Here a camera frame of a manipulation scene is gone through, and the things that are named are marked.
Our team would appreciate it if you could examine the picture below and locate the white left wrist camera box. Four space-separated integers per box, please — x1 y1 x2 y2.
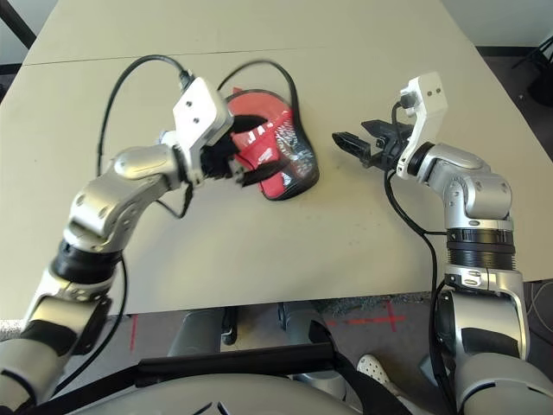
172 76 234 185

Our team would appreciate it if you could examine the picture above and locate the thin grey floor cable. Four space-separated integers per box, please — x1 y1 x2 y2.
530 280 553 343

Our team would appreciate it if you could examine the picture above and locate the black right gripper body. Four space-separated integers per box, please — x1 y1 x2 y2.
365 127 414 172

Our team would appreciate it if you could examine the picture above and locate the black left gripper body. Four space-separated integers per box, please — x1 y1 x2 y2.
200 129 243 182

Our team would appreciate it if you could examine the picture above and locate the grey robot right leg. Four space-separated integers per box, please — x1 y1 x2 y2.
279 301 330 347

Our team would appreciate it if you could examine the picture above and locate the black metal table frame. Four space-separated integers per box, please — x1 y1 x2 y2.
0 0 38 48

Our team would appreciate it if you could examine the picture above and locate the black harness strap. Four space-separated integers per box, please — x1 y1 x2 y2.
25 375 143 415
307 322 411 415

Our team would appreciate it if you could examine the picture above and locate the red ping-pong paddle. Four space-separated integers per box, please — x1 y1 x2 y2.
227 91 296 131

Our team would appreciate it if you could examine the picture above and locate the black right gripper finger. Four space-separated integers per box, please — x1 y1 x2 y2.
331 131 372 168
361 119 410 138

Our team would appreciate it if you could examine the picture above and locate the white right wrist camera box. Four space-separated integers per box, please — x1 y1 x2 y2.
396 71 446 181

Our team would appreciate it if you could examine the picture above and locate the grey robot torso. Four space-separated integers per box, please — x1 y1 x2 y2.
42 373 433 415

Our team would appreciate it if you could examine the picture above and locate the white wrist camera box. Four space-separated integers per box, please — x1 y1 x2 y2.
396 71 446 181
172 76 234 185

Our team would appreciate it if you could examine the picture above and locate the grey robot left leg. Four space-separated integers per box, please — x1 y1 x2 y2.
168 310 231 358

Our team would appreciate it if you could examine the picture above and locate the red black paddle case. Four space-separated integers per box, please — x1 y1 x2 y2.
218 60 321 202

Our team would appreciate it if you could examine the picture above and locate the grey robot leg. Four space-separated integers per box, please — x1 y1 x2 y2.
279 301 330 347
168 310 231 358

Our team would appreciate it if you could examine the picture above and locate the black support bar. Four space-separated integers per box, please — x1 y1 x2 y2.
137 343 339 382

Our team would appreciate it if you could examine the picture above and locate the black tripod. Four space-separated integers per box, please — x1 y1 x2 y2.
512 36 553 105

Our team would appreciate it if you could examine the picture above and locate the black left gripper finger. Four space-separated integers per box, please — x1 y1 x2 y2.
232 113 271 130
237 162 284 189

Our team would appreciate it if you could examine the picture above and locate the white perforated clog shoe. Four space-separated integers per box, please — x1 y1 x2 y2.
357 354 392 393

